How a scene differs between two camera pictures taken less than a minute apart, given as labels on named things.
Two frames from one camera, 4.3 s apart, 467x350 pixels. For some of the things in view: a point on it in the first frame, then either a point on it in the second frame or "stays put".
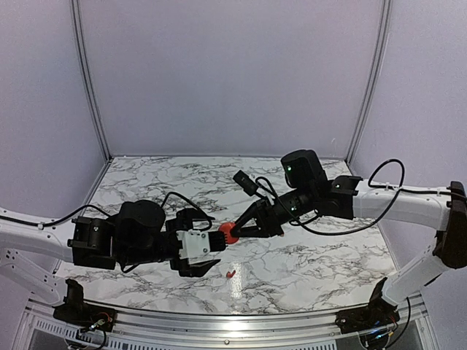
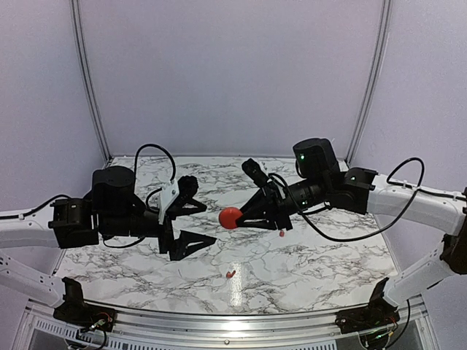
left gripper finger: (198, 270) → (188, 243)
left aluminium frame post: (85, 60) stays put
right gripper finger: (248, 232) → (261, 222)
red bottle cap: (226, 228) → (228, 216)
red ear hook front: (229, 275) stays put
